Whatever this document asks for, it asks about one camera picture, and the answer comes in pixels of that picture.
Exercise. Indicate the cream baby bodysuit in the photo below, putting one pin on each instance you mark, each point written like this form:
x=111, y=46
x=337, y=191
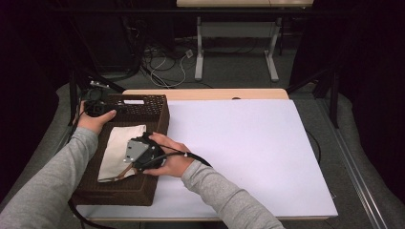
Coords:
x=114, y=152

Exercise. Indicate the person's left hand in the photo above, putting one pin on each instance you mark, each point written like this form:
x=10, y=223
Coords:
x=94, y=124

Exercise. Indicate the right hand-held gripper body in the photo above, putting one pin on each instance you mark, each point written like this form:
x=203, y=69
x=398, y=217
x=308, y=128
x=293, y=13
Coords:
x=137, y=151

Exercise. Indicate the brown woven basket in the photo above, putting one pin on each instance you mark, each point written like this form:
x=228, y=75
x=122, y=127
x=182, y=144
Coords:
x=121, y=191

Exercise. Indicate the person's right hand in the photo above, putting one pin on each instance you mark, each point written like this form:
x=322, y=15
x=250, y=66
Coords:
x=175, y=162

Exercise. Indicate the white table mat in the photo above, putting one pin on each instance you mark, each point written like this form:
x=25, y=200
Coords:
x=254, y=152

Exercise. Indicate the black metal stand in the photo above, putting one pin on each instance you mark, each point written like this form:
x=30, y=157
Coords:
x=74, y=92
x=333, y=101

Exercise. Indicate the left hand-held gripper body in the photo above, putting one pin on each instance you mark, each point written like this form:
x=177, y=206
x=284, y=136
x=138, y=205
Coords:
x=95, y=101

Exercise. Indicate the white-legged desk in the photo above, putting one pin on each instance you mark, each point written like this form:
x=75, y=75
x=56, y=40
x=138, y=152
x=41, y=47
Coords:
x=238, y=30

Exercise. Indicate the aluminium floor rail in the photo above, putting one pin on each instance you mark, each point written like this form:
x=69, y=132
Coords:
x=359, y=178

